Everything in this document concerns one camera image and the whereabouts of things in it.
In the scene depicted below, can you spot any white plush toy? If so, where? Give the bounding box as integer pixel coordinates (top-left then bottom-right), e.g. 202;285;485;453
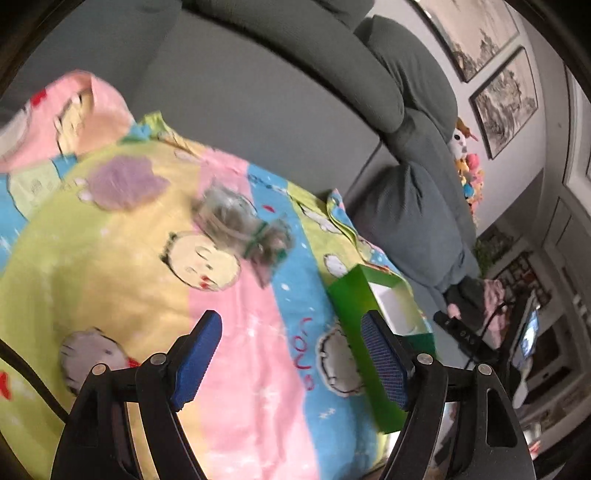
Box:
448;117;481;160

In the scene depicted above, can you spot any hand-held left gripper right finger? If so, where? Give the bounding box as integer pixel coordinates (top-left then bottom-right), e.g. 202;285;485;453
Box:
362;310;536;480

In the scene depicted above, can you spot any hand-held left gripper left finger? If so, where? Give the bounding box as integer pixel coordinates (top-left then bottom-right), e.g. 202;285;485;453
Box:
51;310;222;480

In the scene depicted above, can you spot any grey sofa back cushion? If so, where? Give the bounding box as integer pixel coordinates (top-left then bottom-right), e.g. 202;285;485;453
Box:
355;14;458;139
203;0;407;134

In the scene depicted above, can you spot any grey sofa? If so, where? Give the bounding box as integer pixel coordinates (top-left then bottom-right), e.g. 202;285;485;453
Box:
0;0;483;296

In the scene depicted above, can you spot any black framed landscape picture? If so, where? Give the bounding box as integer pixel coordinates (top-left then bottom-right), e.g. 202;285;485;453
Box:
411;0;520;84
468;46;539;160

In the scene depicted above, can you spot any pink cloth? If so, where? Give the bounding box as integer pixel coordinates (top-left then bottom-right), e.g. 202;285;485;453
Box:
482;279;506;347

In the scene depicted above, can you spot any black cable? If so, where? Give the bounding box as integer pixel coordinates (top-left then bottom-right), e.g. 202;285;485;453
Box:
0;339;70;423

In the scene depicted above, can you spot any colourful plush toys pile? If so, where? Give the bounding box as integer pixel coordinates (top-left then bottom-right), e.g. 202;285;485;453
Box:
455;154;485;208

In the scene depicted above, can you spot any green cardboard box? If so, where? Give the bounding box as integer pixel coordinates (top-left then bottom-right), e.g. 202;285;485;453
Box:
327;265;437;435

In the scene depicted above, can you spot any clear bag with green strip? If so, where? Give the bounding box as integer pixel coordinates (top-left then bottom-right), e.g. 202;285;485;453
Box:
194;185;259;250

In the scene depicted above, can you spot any grey textured throw cushion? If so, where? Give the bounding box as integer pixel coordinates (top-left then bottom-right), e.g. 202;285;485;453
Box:
351;161;481;291

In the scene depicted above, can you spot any cartoon printed blanket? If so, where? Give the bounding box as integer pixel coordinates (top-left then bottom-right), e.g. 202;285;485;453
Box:
0;70;439;480

